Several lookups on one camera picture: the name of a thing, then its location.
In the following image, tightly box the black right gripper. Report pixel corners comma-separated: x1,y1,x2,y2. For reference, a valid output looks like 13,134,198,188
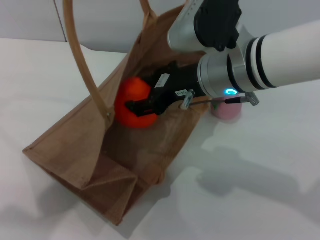
124,61,205,118

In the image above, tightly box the orange toy fruit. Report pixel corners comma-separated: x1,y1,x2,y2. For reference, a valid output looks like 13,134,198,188
114,76,159,130

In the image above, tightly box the pink toy peach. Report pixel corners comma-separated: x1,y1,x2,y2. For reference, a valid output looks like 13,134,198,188
210,98,243,121

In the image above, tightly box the brown jute handbag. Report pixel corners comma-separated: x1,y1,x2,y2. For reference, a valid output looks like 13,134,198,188
22,0,211,227

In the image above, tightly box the silver bolt on right gripper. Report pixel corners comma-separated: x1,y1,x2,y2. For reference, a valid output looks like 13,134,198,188
180,88,197,111

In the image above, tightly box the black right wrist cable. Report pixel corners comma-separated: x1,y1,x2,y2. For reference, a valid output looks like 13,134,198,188
189,91,261,108

